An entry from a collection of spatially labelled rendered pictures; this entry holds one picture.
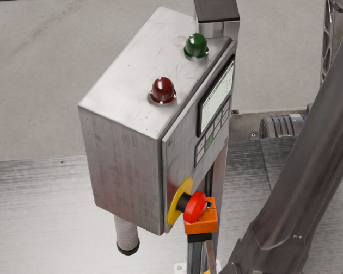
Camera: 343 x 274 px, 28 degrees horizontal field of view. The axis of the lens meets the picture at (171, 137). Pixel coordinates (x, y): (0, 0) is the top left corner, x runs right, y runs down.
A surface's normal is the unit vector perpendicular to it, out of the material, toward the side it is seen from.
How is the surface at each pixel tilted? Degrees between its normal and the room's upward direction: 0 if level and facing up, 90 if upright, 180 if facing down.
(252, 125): 0
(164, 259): 0
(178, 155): 90
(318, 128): 68
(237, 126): 0
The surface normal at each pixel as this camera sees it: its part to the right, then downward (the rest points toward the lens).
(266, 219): -0.88, -0.31
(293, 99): 0.00, -0.62
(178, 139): 0.87, 0.38
